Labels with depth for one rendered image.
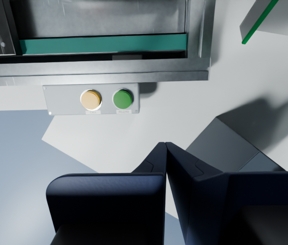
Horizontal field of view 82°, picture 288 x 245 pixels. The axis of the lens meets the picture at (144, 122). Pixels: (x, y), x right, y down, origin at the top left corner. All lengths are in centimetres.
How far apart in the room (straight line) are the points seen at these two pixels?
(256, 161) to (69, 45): 42
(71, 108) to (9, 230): 234
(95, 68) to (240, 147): 34
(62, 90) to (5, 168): 175
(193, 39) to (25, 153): 174
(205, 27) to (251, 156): 25
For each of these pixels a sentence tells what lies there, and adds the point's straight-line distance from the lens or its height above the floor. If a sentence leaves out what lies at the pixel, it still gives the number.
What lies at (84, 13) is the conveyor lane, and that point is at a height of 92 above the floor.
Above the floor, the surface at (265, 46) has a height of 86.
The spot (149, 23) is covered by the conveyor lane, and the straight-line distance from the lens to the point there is 41.
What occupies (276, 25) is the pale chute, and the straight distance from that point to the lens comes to 39.
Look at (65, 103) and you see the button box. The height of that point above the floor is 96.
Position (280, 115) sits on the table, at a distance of 61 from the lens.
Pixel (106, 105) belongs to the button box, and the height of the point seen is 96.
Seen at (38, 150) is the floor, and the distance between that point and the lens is 180.
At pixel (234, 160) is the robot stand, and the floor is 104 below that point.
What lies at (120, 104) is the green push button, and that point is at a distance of 36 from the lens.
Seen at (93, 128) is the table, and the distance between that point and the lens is 52.
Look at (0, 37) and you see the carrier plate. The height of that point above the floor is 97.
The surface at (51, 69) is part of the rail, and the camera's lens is 41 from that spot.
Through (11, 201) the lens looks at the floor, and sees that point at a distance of 233.
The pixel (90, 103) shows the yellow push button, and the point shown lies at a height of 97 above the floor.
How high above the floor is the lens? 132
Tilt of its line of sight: 71 degrees down
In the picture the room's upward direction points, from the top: 177 degrees counter-clockwise
